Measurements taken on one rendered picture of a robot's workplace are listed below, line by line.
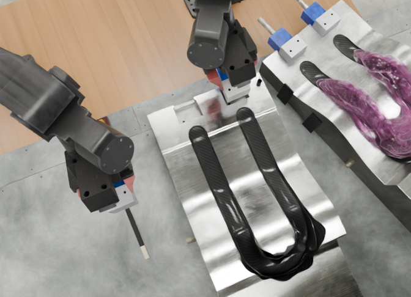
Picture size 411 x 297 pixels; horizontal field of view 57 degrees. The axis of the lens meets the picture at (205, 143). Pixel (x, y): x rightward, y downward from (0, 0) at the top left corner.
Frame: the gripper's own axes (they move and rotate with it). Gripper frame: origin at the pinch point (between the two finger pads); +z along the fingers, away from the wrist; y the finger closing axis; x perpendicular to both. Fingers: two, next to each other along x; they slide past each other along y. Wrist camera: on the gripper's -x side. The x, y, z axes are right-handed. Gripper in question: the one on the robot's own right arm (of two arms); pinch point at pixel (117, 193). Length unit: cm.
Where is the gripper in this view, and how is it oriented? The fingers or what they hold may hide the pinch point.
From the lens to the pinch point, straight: 71.0
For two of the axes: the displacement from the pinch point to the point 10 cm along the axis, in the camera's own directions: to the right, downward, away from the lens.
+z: 1.8, 6.5, 7.4
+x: -3.6, -6.6, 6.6
